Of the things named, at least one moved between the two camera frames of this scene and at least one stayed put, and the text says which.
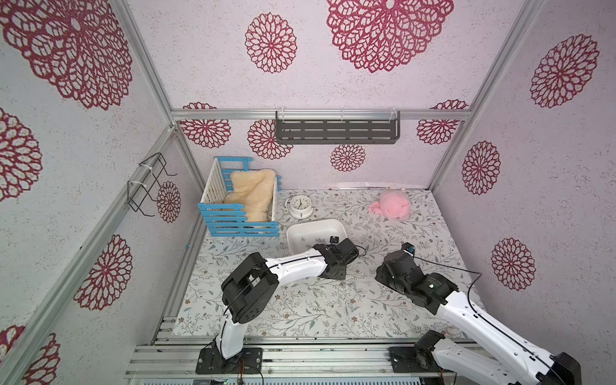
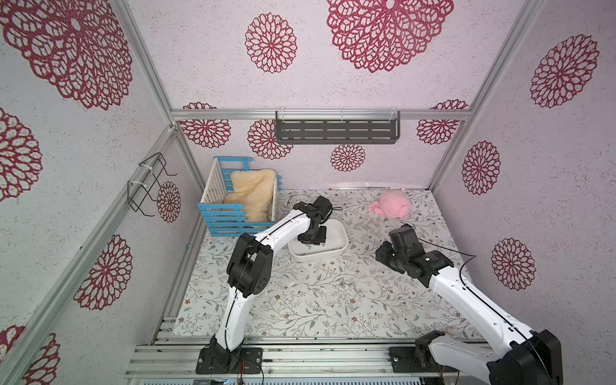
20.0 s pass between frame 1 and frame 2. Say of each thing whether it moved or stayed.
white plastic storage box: stayed
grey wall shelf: stayed
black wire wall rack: stayed
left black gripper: moved
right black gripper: moved
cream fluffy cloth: stayed
